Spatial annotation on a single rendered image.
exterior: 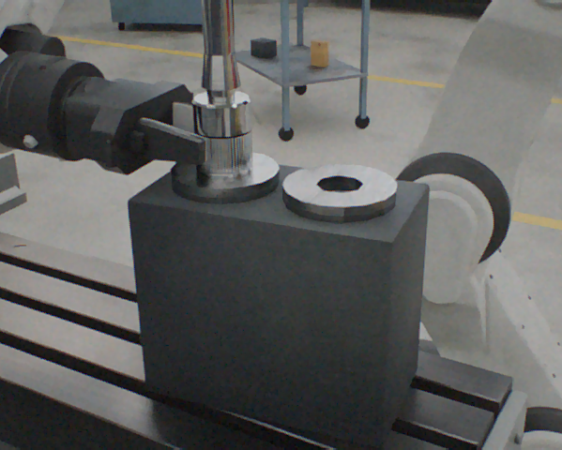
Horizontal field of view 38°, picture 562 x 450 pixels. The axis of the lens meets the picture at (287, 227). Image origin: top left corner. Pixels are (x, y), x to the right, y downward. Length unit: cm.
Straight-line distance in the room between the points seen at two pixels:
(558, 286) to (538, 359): 193
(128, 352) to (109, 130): 25
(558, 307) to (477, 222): 193
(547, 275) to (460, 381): 229
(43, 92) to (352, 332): 32
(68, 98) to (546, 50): 47
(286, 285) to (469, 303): 39
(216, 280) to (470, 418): 25
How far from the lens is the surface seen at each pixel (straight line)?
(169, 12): 703
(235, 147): 64
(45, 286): 95
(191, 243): 64
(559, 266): 311
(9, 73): 74
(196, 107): 64
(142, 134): 66
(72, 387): 77
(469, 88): 92
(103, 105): 67
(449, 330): 102
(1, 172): 116
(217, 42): 63
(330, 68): 446
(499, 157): 94
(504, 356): 105
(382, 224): 60
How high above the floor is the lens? 138
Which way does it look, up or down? 25 degrees down
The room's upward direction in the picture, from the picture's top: 1 degrees counter-clockwise
